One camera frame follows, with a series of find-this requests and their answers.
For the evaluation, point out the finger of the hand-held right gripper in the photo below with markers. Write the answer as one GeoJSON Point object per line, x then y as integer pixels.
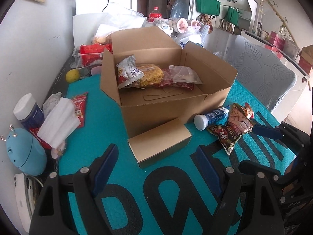
{"type": "Point", "coordinates": [249, 166]}
{"type": "Point", "coordinates": [266, 131]}

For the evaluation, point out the cola bottle with red cap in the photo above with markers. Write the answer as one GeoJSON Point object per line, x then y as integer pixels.
{"type": "Point", "coordinates": [155, 14]}

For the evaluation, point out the red plastic package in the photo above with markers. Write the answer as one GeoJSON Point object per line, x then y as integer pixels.
{"type": "Point", "coordinates": [91, 50]}

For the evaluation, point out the dark red snack packets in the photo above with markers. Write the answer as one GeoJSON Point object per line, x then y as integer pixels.
{"type": "Point", "coordinates": [176, 86]}

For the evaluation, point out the clear zip bag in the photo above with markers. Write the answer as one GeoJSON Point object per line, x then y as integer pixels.
{"type": "Point", "coordinates": [183, 74]}

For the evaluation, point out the white refrigerator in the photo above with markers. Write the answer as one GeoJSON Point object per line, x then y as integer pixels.
{"type": "Point", "coordinates": [93, 3]}

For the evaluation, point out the teal mat with black letters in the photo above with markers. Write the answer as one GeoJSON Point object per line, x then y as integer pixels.
{"type": "Point", "coordinates": [97, 127]}

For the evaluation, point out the small closed cardboard box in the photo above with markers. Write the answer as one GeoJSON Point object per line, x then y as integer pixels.
{"type": "Point", "coordinates": [159, 144]}

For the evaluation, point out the round light blue device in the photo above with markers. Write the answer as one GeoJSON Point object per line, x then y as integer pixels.
{"type": "Point", "coordinates": [24, 151]}

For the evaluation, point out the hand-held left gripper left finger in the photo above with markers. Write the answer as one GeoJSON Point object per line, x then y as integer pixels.
{"type": "Point", "coordinates": [106, 169]}

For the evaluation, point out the yellow snack bag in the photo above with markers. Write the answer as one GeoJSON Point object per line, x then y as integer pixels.
{"type": "Point", "coordinates": [150, 74]}

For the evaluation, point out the brown cardboard carton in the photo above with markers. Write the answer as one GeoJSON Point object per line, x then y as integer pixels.
{"type": "Point", "coordinates": [307, 58]}

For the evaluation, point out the hanging clear plastic bag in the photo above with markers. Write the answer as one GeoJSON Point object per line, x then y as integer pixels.
{"type": "Point", "coordinates": [178, 6]}

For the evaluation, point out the flat red sachet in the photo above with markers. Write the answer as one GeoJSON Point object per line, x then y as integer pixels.
{"type": "Point", "coordinates": [79, 107]}

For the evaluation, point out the white phone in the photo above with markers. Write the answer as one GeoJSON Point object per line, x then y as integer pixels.
{"type": "Point", "coordinates": [22, 200]}

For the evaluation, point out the white bottle with blue label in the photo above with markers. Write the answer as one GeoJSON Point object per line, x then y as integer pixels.
{"type": "Point", "coordinates": [25, 112]}

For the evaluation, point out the bamboo plant stem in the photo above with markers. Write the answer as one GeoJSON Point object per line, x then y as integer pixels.
{"type": "Point", "coordinates": [276, 10]}

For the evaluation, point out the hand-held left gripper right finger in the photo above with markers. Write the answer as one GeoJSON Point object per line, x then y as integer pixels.
{"type": "Point", "coordinates": [206, 169]}

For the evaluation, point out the small blue white bottle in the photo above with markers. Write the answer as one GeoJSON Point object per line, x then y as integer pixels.
{"type": "Point", "coordinates": [212, 117]}

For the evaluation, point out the clear plastic tray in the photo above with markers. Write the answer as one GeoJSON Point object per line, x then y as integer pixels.
{"type": "Point", "coordinates": [75, 61]}

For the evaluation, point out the yellow lemon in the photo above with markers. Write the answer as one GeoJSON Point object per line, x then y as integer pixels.
{"type": "Point", "coordinates": [72, 75]}

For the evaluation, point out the crinkled multicolour snack packet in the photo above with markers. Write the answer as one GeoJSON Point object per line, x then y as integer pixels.
{"type": "Point", "coordinates": [234, 124]}

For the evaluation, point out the red gift boxes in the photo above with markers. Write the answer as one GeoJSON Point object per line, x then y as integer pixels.
{"type": "Point", "coordinates": [277, 40]}

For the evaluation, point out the brown wooden door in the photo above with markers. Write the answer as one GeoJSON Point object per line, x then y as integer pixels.
{"type": "Point", "coordinates": [143, 0]}

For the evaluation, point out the white tissue pack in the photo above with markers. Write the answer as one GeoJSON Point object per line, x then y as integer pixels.
{"type": "Point", "coordinates": [58, 124]}

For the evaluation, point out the grey leaf pattern chair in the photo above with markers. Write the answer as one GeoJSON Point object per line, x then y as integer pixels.
{"type": "Point", "coordinates": [259, 78]}

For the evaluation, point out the crumpled white bag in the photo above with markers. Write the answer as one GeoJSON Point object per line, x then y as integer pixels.
{"type": "Point", "coordinates": [52, 101]}

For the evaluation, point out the silver snack bag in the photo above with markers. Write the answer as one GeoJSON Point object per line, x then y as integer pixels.
{"type": "Point", "coordinates": [129, 69]}

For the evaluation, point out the white plastic bags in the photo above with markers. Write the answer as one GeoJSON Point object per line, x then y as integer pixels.
{"type": "Point", "coordinates": [119, 19]}

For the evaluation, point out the patterned cloth bag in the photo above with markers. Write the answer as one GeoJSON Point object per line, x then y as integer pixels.
{"type": "Point", "coordinates": [204, 19]}

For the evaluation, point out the grey plush toy pink ears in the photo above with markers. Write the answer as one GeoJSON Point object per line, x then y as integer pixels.
{"type": "Point", "coordinates": [182, 24]}

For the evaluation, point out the large cardboard box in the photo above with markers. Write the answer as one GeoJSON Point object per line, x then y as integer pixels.
{"type": "Point", "coordinates": [146, 117]}

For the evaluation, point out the tall glass bottle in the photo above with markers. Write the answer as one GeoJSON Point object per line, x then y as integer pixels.
{"type": "Point", "coordinates": [261, 17]}

